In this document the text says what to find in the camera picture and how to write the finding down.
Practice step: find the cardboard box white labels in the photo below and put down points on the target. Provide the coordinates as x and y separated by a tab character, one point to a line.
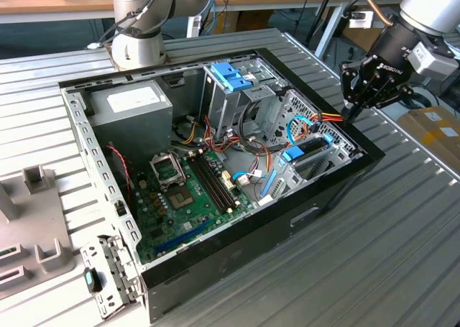
431	136

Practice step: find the grey power supply unit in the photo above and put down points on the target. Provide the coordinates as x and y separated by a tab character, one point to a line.
133	125

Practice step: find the hard disk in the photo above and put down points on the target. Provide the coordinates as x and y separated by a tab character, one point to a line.
293	154

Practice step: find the black stand pole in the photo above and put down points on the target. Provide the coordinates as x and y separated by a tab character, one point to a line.
322	12

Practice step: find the metal slat shelf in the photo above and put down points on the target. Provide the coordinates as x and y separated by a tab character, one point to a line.
453	41

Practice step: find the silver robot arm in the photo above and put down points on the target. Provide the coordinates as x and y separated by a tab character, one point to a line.
136	54

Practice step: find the black case lock blue label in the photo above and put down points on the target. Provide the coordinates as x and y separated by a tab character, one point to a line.
92	280

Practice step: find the black RAM slot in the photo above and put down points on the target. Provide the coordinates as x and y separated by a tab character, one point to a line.
215	185
220	185
210	185
224	185

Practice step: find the CPU socket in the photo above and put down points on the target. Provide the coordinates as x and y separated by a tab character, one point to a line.
181	198

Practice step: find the green motherboard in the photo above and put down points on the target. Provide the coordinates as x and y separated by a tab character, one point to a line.
219	221

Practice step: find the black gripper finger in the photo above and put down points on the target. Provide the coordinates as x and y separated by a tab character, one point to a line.
352	82
391	96

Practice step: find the green RAM stick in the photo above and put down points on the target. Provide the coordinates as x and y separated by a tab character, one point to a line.
9	251

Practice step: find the blue plastic cage latch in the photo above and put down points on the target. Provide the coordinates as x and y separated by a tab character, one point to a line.
226	76

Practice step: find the blue expansion slot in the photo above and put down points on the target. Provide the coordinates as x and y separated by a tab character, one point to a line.
183	236

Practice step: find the grey metal disk bay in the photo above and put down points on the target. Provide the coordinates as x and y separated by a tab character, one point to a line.
291	174

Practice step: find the open black PC case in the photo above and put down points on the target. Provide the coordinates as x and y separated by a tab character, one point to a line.
251	240

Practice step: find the grey parts rack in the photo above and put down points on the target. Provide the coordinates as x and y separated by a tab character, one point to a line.
32	219

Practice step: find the grey metal drive cage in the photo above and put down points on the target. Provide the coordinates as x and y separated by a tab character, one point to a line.
223	108

